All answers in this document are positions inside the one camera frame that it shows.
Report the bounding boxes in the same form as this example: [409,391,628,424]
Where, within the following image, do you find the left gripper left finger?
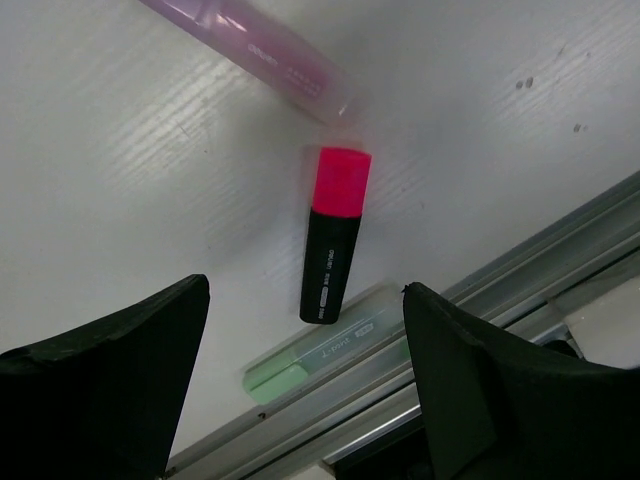
[1,274,209,479]

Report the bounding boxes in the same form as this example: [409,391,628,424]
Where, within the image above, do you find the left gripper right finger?
[403,283,639,479]

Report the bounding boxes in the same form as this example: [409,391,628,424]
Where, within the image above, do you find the green pastel long highlighter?
[242,283,403,405]

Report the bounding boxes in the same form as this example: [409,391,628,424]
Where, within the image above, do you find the black pink-capped highlighter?
[299,147,372,325]

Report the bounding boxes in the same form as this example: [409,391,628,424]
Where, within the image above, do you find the pink pastel highlighter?
[144,0,364,126]

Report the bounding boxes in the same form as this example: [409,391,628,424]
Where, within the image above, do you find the aluminium table frame rails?
[168,176,639,479]

